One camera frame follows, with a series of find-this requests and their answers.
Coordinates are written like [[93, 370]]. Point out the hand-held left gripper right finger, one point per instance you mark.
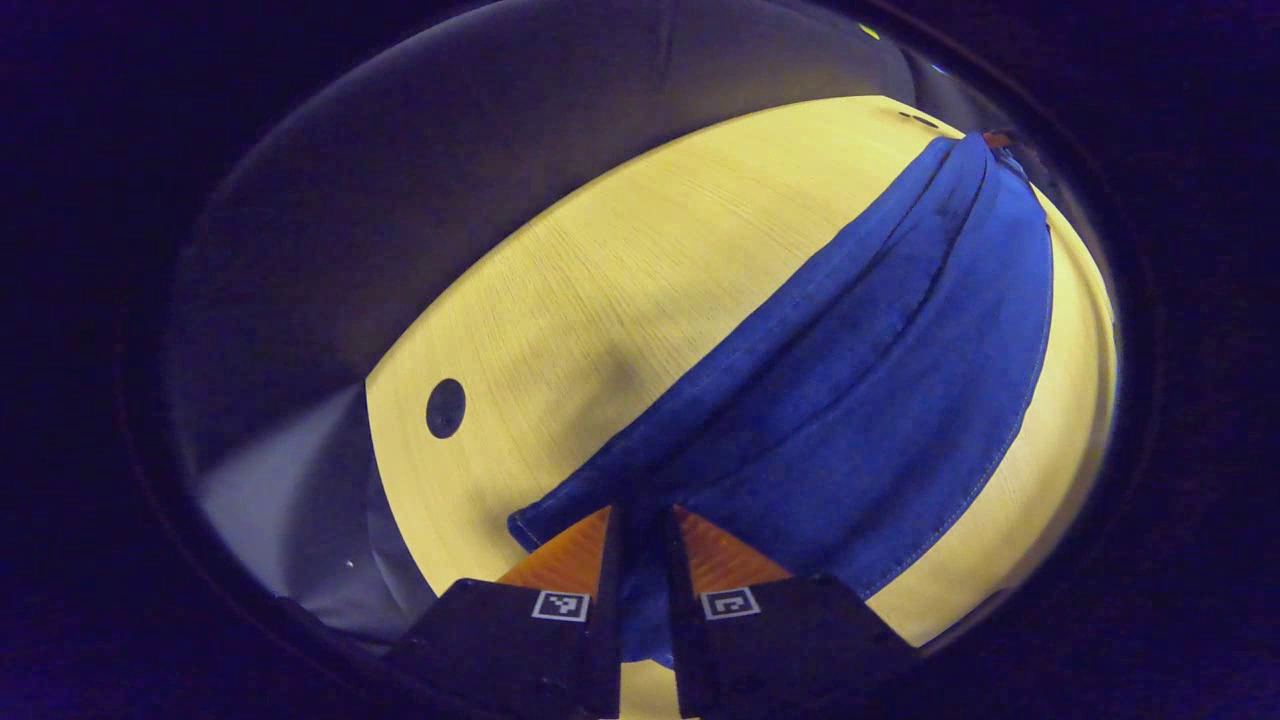
[[770, 640]]

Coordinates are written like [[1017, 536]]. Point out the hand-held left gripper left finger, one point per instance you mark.
[[520, 640]]

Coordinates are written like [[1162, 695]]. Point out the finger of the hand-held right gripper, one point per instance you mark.
[[998, 140]]

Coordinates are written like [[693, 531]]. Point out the blue denim jeans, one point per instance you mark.
[[850, 400]]

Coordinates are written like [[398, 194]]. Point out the round black table grommet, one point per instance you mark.
[[445, 408]]

